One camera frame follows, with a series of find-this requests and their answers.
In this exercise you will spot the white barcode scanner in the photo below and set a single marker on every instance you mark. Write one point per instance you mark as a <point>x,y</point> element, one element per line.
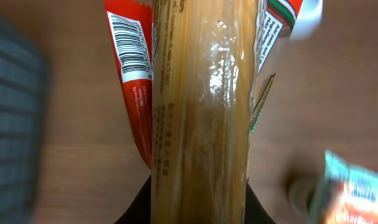
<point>308,20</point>

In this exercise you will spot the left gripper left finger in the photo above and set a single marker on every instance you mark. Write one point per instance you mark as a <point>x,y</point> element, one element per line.
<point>140,208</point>

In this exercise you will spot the red chocolate bar wrapper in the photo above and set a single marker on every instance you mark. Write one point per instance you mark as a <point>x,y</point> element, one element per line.
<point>130,28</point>

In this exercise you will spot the spaghetti pack orange ends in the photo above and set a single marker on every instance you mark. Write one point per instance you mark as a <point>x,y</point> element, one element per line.
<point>214,66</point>

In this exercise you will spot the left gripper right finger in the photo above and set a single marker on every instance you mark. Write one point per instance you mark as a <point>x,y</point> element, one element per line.
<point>254,211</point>

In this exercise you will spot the grey plastic mesh basket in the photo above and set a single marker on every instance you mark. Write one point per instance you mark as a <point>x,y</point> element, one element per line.
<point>24,78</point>

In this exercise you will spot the teal tissue pack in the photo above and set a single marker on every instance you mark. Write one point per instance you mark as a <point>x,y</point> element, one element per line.
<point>346,194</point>

